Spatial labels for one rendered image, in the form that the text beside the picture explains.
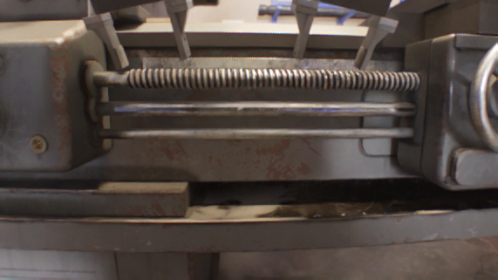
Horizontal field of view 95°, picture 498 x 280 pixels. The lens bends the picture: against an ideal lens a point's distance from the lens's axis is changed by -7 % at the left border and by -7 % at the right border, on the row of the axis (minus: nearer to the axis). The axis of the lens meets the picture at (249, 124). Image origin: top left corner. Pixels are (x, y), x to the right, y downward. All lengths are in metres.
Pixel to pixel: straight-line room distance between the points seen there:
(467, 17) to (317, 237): 0.50
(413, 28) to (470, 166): 0.32
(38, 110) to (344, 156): 0.64
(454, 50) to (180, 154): 0.60
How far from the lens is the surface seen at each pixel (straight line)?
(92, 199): 0.68
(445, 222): 0.63
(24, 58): 0.55
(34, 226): 0.60
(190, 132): 0.52
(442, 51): 0.59
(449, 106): 0.57
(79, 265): 0.74
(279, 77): 0.50
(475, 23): 0.62
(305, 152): 0.63
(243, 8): 4.01
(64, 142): 0.52
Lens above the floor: 0.69
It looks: 7 degrees down
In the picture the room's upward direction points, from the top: straight up
